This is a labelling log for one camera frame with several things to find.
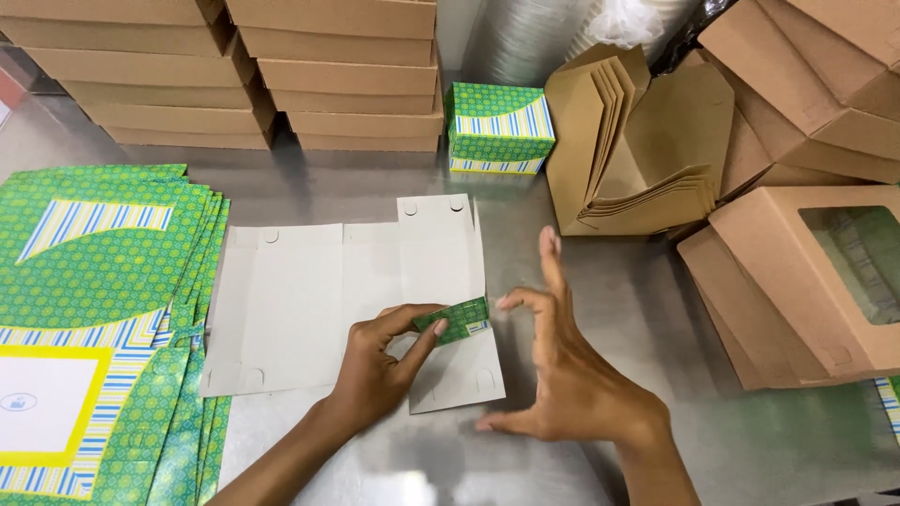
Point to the stack of brown cardboard boxes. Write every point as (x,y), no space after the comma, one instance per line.
(351,70)
(151,70)

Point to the person's right hand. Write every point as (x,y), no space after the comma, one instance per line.
(573,379)

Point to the nested brown paper takeaway boxes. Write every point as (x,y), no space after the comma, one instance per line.
(633,154)

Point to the assembled green patterned box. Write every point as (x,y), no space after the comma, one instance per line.
(498,130)

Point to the person's left hand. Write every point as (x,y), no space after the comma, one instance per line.
(369,376)

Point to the clear plastic bag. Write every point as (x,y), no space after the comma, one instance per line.
(622,21)

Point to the stack of flat green blanks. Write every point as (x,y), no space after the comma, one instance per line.
(98,330)

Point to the pile of brown cardboard boxes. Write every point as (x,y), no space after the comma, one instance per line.
(808,77)

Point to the stack of clear plastic lids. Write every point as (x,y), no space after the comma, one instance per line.
(520,42)

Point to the brown window cardboard box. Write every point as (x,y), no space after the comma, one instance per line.
(787,288)

